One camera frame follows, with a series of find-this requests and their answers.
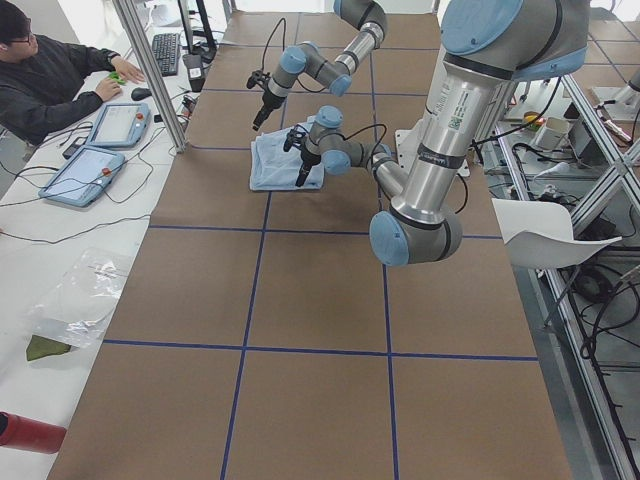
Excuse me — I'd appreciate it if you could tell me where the red bottle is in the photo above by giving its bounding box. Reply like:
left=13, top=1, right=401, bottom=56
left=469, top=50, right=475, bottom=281
left=1, top=412, right=67, bottom=454

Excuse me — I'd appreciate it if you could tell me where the lower blue teach pendant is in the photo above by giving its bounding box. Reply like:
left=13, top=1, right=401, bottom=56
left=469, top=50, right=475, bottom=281
left=38, top=145, right=125, bottom=208

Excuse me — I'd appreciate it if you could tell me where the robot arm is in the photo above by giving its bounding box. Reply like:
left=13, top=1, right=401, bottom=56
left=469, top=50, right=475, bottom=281
left=247, top=0, right=387, bottom=131
left=284, top=1, right=590, bottom=266

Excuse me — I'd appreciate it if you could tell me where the brown paper table cover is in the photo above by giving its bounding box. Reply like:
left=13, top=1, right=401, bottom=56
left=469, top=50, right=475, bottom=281
left=50, top=8, right=571, bottom=479

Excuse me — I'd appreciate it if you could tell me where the upper blue teach pendant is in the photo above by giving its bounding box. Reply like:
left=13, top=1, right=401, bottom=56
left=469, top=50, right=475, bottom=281
left=86, top=102, right=150, bottom=149

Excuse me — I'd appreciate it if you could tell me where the green cloth piece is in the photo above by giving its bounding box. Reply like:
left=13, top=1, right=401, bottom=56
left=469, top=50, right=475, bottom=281
left=25, top=335, right=71, bottom=362

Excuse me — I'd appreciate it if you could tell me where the aluminium frame post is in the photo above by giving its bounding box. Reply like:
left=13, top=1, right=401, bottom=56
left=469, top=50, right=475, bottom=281
left=113, top=0, right=187, bottom=153

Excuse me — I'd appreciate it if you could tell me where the seated person in black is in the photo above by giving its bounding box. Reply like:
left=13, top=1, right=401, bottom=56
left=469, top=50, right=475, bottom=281
left=1, top=1, right=144, bottom=146

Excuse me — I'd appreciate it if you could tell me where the white chair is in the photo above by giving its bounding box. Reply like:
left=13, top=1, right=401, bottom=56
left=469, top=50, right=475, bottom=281
left=492, top=198, right=622, bottom=270

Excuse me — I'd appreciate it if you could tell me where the light blue button-up shirt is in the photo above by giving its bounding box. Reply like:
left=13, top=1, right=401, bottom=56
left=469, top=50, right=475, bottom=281
left=249, top=126, right=302, bottom=191

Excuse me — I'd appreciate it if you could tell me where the blue teach pendant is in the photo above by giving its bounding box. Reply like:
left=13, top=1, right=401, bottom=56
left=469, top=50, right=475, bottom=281
left=86, top=102, right=150, bottom=149
left=38, top=145, right=125, bottom=208

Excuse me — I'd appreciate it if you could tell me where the green plastic object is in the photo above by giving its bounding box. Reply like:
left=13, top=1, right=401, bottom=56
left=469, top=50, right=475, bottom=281
left=108, top=72, right=127, bottom=85

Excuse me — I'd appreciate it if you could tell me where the black computer mouse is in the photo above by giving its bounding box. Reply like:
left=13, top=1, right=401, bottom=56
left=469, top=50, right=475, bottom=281
left=130, top=87, right=152, bottom=101

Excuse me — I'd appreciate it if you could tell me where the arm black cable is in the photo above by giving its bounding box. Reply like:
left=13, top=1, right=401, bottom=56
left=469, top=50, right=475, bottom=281
left=259, top=17, right=331, bottom=94
left=294, top=123, right=471, bottom=216

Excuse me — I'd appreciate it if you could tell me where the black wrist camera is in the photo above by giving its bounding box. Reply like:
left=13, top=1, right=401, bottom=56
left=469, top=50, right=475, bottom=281
left=283, top=124, right=308, bottom=152
left=246, top=69, right=271, bottom=91

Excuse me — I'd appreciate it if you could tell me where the clear plastic bag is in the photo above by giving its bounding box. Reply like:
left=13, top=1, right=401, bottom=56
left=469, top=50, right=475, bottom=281
left=27, top=248, right=134, bottom=348

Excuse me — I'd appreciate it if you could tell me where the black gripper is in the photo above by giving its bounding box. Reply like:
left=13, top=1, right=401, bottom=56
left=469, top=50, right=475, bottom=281
left=295, top=149, right=321, bottom=188
left=252, top=90, right=285, bottom=131

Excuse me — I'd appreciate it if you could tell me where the black keyboard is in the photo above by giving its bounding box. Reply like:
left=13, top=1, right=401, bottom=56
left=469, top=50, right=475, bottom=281
left=151, top=33, right=181, bottom=76

